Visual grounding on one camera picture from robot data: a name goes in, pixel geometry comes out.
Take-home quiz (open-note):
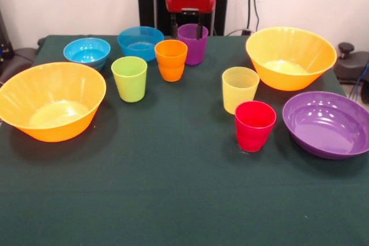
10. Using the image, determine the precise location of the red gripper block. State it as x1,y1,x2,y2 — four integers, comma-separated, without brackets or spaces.
164,0,217,41

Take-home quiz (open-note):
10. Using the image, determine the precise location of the purple cup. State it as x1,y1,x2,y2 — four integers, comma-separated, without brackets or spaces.
176,23,209,66

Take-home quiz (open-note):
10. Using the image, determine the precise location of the orange cup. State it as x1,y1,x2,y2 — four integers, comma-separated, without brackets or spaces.
154,39,189,82

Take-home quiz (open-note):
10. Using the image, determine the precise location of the translucent blue bowl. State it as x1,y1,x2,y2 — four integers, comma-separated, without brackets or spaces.
116,26,165,63

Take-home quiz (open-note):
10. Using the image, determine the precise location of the green cup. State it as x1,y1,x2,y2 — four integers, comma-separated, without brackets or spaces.
111,56,148,103

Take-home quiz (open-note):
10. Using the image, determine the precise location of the large orange bowl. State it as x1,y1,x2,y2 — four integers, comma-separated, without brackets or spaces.
245,27,338,92
0,61,107,143

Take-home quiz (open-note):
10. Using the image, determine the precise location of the yellow cup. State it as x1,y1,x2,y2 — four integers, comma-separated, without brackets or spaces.
221,66,261,115

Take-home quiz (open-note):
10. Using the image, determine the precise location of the light blue opaque bowl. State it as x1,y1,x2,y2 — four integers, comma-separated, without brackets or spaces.
63,37,111,71

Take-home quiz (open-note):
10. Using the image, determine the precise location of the red cup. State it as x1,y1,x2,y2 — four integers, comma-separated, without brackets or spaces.
234,100,277,153

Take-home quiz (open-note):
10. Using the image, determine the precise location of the dark green tablecloth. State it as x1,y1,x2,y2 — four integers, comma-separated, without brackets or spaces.
0,35,369,246

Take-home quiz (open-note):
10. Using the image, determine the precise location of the purple bowl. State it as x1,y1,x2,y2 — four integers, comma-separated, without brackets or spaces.
281,90,369,160

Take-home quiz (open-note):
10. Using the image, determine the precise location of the black equipment rack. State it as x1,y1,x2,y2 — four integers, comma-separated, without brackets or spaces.
0,8,16,70

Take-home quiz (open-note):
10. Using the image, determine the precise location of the black wall cable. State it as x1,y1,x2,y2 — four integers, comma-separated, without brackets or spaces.
246,0,260,35

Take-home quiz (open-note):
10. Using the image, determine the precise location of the black clamp mount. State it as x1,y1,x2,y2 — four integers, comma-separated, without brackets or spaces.
334,42,369,85

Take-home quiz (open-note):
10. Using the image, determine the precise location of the blue cable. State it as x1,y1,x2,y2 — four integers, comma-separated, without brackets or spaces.
350,60,369,100

